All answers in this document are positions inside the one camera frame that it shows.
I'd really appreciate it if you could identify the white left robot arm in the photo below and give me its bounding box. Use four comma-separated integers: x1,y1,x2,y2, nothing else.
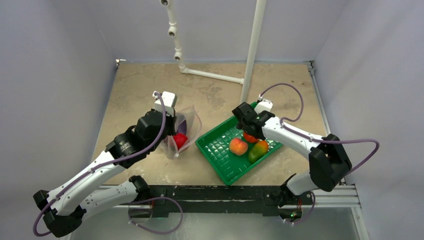
32,109,176,238

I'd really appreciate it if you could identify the purple toy eggplant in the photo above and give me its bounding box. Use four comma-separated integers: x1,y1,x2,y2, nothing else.
177,120,187,135

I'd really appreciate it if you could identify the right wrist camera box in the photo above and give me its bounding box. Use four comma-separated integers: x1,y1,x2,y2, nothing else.
254,95,273,114

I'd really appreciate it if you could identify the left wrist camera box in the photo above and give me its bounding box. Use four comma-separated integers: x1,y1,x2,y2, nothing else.
152,91,178,117

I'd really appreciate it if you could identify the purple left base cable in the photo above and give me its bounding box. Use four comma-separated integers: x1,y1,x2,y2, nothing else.
127,196,185,236

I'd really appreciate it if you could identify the clear zip top bag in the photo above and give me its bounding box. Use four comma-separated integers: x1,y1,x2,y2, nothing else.
161,105,202,160

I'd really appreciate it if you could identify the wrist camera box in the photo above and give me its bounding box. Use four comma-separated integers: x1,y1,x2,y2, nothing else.
254,95,273,114
152,91,178,117

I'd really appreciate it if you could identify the toy peach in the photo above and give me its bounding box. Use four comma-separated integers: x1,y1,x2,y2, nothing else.
228,137,249,156

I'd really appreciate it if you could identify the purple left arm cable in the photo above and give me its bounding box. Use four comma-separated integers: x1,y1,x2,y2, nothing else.
32,92,168,238

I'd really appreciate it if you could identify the red toy tomato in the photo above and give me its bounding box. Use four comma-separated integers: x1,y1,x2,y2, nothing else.
173,133,188,150

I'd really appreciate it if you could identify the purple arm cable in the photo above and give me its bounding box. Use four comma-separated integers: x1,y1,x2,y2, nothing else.
258,82,381,176
32,92,168,238

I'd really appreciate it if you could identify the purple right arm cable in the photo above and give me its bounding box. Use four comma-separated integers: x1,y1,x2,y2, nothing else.
258,82,381,176

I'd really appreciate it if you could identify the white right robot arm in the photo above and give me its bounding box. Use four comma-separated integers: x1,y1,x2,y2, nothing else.
232,102,352,204

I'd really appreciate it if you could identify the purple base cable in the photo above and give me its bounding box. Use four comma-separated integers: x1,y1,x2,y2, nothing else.
127,196,185,236
281,195,318,227

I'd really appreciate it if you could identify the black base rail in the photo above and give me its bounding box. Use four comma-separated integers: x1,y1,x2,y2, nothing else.
135,185,313,218

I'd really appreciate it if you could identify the green plastic tray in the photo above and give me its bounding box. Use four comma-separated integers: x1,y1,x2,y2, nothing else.
195,116,282,186

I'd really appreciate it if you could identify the white PVC pipe frame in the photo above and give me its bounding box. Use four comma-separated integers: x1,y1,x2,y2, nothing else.
160,0,267,102

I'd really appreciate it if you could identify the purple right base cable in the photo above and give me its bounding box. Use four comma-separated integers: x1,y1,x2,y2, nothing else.
281,195,318,227

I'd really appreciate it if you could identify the green toy mango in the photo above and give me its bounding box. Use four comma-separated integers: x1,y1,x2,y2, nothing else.
248,140,269,164

